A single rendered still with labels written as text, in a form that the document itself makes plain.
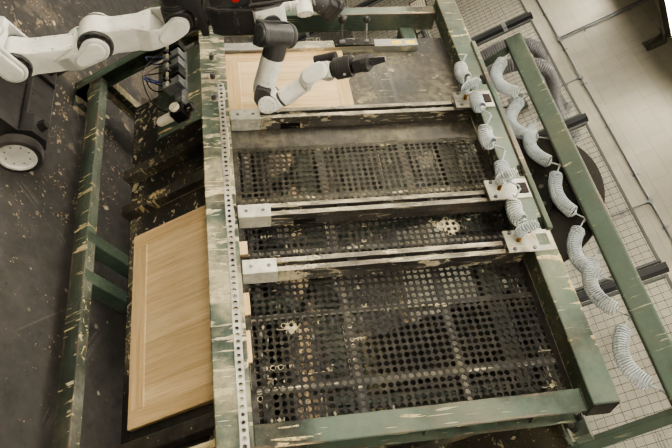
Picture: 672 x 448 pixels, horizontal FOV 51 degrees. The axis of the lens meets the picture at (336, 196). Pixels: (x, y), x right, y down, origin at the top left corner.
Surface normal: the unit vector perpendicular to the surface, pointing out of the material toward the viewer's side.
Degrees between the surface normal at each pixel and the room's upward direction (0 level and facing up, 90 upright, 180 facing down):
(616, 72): 90
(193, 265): 90
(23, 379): 0
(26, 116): 45
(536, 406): 58
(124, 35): 90
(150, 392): 90
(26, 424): 0
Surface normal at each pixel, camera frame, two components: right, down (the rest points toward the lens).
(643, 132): -0.46, -0.58
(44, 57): 0.14, 0.78
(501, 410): 0.08, -0.63
